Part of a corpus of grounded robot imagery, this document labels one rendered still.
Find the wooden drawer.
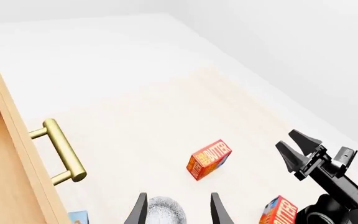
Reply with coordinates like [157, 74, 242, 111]
[0, 70, 71, 224]

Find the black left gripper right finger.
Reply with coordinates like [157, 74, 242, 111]
[210, 192, 236, 224]

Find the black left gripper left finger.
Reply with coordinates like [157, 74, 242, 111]
[128, 192, 149, 224]

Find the small blue printed box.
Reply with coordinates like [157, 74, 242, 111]
[67, 210, 90, 224]

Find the brass drawer handle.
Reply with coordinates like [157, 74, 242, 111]
[28, 118, 88, 187]

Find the red butter box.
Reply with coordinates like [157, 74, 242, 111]
[258, 195, 299, 224]
[186, 139, 233, 181]

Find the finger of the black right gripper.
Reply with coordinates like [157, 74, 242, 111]
[288, 128, 323, 157]
[275, 140, 308, 174]

